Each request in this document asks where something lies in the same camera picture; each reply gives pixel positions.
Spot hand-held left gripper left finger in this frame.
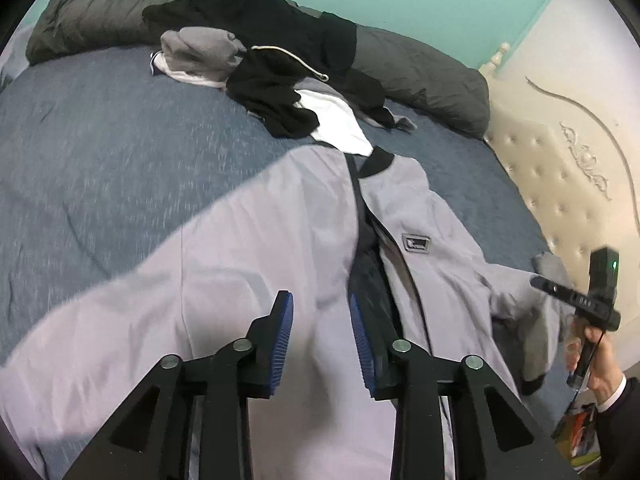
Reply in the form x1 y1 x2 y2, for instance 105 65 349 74
65 290 296 480

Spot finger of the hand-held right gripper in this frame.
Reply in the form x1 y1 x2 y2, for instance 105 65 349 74
530 275 581 306

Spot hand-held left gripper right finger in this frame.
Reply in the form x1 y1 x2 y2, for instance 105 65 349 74
348 292 578 480

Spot light grey jacket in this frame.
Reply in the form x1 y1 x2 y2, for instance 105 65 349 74
0 142 576 480

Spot pile of dark clothes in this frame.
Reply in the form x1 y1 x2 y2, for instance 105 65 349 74
142 0 401 140

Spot person's right hand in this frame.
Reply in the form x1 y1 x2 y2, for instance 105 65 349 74
565 326 629 409

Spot cream tufted headboard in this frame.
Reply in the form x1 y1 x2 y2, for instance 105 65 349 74
477 42 640 376

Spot colourful boxes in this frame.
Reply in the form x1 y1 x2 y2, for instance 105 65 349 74
552 402 601 472

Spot white shirt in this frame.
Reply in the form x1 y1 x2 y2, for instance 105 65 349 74
295 89 375 157

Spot dark grey rolled duvet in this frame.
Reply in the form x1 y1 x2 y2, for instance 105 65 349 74
25 0 491 138

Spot white garment navy trim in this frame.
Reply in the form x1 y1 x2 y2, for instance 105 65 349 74
150 51 226 89

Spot grey sweatshirt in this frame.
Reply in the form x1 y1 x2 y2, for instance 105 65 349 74
160 26 248 86

